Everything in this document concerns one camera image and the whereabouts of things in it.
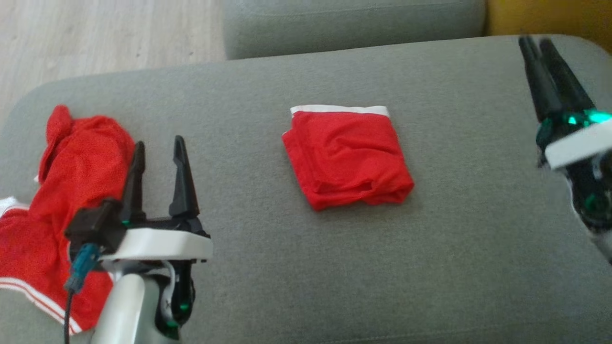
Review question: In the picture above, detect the red mesh jersey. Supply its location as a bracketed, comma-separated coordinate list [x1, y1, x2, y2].
[0, 105, 137, 335]

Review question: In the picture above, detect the large yellow sofa back cushion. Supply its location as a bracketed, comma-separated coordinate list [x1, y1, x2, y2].
[485, 0, 612, 53]

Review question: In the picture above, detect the grey sofa seat cushion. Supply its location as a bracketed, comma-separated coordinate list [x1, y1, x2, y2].
[222, 0, 487, 60]

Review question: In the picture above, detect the large grey sofa ottoman cushion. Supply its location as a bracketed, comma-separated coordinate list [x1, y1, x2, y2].
[0, 34, 612, 344]

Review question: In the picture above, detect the red garment white trim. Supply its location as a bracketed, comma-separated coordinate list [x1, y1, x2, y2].
[282, 105, 415, 212]

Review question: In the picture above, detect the black cable with blue connector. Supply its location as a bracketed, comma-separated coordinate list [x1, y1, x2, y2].
[63, 243, 102, 344]

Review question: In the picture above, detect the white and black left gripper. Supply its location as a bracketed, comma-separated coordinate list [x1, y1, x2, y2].
[98, 135, 214, 337]

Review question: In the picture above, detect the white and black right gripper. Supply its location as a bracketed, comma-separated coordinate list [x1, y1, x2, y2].
[519, 36, 612, 231]

